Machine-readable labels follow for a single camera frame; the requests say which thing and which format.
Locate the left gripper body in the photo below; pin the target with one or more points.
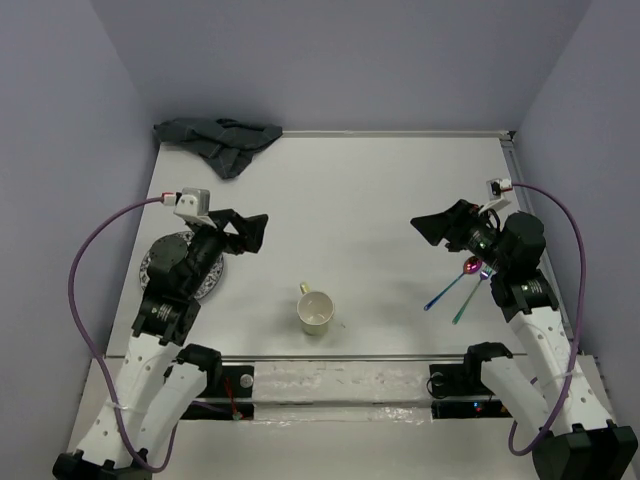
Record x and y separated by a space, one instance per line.
209 242

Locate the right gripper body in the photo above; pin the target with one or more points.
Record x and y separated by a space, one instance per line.
479 238

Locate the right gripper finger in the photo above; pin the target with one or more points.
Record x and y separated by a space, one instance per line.
436 237
436 223

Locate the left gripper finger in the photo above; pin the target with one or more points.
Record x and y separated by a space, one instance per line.
251 225
237 244

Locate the iridescent spoon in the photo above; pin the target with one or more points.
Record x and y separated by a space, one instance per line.
471 266

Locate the iridescent fork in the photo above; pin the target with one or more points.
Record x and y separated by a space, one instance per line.
484 275

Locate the blue floral plate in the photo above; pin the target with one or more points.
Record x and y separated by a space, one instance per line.
209 283

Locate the dark checked cloth napkin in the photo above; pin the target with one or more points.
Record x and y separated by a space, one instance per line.
227 146

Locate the pale green mug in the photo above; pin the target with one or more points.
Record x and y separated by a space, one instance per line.
315 310

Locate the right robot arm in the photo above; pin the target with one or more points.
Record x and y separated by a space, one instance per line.
575 436

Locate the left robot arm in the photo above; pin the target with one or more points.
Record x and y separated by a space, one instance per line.
161 373

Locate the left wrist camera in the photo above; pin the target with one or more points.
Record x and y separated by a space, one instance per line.
192 206

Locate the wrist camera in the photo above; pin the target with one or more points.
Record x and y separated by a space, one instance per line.
497 189
192 206

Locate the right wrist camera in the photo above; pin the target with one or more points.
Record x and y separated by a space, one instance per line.
497 189

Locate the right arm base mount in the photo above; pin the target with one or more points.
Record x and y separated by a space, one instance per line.
456 397

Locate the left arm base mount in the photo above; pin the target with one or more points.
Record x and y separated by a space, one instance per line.
227 391

